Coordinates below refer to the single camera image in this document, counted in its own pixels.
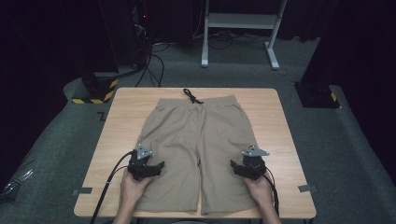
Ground dark equipment rack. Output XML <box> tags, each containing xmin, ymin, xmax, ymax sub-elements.
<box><xmin>129</xmin><ymin>0</ymin><xmax>153</xmax><ymax>68</ymax></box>

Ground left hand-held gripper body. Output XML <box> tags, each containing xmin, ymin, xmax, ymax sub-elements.
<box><xmin>126</xmin><ymin>143</ymin><xmax>154</xmax><ymax>182</ymax></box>

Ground black yellow striped stand base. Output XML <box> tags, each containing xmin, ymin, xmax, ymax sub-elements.
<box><xmin>72</xmin><ymin>72</ymin><xmax>120</xmax><ymax>105</ymax></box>

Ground black curtain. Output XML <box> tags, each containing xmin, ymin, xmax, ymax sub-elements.
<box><xmin>0</xmin><ymin>0</ymin><xmax>120</xmax><ymax>162</ymax></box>
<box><xmin>300</xmin><ymin>0</ymin><xmax>396</xmax><ymax>185</ymax></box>

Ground grey tape strip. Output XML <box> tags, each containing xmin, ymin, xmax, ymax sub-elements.
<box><xmin>72</xmin><ymin>187</ymin><xmax>93</xmax><ymax>196</ymax></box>
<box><xmin>297</xmin><ymin>184</ymin><xmax>318</xmax><ymax>193</ymax></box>

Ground black stand base yellow mark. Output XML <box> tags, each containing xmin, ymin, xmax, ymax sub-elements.
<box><xmin>293</xmin><ymin>81</ymin><xmax>341</xmax><ymax>109</ymax></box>

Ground white metal stand frame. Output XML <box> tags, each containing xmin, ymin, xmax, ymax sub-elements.
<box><xmin>201</xmin><ymin>0</ymin><xmax>288</xmax><ymax>71</ymax></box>

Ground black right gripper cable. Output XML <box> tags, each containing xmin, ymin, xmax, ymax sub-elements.
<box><xmin>262</xmin><ymin>172</ymin><xmax>280</xmax><ymax>217</ymax></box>

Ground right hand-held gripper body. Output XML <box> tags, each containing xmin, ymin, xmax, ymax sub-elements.
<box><xmin>241</xmin><ymin>145</ymin><xmax>271</xmax><ymax>182</ymax></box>

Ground cable bundle under stand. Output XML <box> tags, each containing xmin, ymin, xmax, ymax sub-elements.
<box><xmin>192</xmin><ymin>29</ymin><xmax>269</xmax><ymax>50</ymax></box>

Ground person's right hand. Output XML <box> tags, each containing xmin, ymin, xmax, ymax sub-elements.
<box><xmin>242</xmin><ymin>172</ymin><xmax>276</xmax><ymax>207</ymax></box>

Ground black floor cables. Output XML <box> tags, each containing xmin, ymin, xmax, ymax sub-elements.
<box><xmin>134</xmin><ymin>31</ymin><xmax>166</xmax><ymax>88</ymax></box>

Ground folded metal tripod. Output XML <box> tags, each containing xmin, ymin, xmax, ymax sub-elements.
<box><xmin>0</xmin><ymin>168</ymin><xmax>35</xmax><ymax>200</ymax></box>

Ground person's left hand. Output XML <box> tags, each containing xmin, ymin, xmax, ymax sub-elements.
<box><xmin>120</xmin><ymin>169</ymin><xmax>153</xmax><ymax>206</ymax></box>

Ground khaki shorts with black drawstring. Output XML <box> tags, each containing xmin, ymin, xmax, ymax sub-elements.
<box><xmin>134</xmin><ymin>88</ymin><xmax>261</xmax><ymax>217</ymax></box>

